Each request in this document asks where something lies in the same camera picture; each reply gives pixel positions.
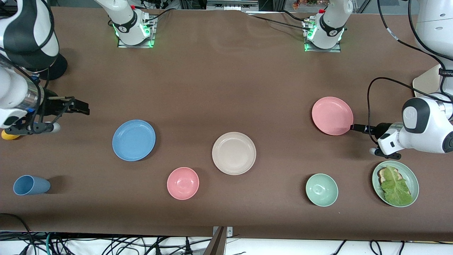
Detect black tabletop cable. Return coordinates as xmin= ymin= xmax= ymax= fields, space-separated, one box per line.
xmin=143 ymin=8 xmax=174 ymax=27
xmin=246 ymin=10 xmax=312 ymax=30

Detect dark metal pole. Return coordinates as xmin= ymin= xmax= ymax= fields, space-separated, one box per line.
xmin=203 ymin=227 xmax=227 ymax=255

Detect blue plate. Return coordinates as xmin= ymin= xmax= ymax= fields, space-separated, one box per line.
xmin=112 ymin=119 xmax=156 ymax=162

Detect grey metal bracket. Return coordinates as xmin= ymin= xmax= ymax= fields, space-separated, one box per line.
xmin=206 ymin=0 xmax=259 ymax=12

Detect pink plate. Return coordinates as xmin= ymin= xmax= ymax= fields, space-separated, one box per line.
xmin=311 ymin=96 xmax=354 ymax=136

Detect toasted bread slice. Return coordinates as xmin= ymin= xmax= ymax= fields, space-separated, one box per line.
xmin=377 ymin=167 xmax=402 ymax=185

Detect green bowl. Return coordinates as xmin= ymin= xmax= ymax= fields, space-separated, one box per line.
xmin=305 ymin=173 xmax=339 ymax=207

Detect blue cup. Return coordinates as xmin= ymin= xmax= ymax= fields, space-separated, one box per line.
xmin=13 ymin=175 xmax=51 ymax=196

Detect green lettuce leaf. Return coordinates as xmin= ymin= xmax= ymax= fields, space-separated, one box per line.
xmin=380 ymin=165 xmax=414 ymax=206

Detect beige toaster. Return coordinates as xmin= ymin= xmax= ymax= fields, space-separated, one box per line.
xmin=412 ymin=64 xmax=443 ymax=98

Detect colourful toy items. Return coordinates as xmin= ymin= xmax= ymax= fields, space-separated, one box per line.
xmin=293 ymin=0 xmax=328 ymax=9

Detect beige plate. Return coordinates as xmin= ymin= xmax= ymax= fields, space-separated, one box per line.
xmin=212 ymin=132 xmax=257 ymax=176

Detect white power strip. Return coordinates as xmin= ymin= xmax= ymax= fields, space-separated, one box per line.
xmin=140 ymin=0 xmax=170 ymax=9

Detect black pot blue handle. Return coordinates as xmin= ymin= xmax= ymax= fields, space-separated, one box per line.
xmin=27 ymin=53 xmax=68 ymax=81

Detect pink bowl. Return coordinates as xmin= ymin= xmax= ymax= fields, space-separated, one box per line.
xmin=167 ymin=167 xmax=200 ymax=200

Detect yellow lemon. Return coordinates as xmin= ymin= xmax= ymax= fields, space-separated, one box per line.
xmin=1 ymin=129 xmax=22 ymax=141

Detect green plate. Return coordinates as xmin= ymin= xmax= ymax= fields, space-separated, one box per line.
xmin=372 ymin=160 xmax=420 ymax=208

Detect thick black cable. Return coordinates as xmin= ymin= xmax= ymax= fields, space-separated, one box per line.
xmin=0 ymin=212 xmax=36 ymax=255

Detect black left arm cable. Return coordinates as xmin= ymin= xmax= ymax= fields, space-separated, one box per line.
xmin=367 ymin=0 xmax=453 ymax=146

